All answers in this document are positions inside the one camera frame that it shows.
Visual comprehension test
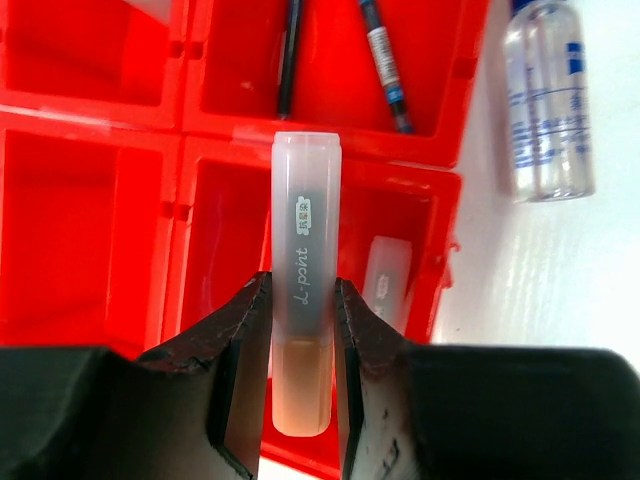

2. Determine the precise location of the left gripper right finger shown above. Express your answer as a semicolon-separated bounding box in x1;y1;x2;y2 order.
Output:
334;279;639;479

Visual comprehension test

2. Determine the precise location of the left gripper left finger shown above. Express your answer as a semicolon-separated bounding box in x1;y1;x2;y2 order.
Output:
1;272;272;479

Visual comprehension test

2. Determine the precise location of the red four-compartment bin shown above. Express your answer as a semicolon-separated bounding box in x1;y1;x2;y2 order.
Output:
0;0;494;480

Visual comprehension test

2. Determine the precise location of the blue glue bottle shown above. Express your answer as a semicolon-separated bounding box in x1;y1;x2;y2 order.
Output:
503;1;595;202

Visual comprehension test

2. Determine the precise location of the orange highlighter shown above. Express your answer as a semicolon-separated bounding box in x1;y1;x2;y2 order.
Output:
271;131;342;438

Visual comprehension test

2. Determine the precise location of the blue pen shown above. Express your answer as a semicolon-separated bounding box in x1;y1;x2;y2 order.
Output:
358;0;413;134
277;0;305;120

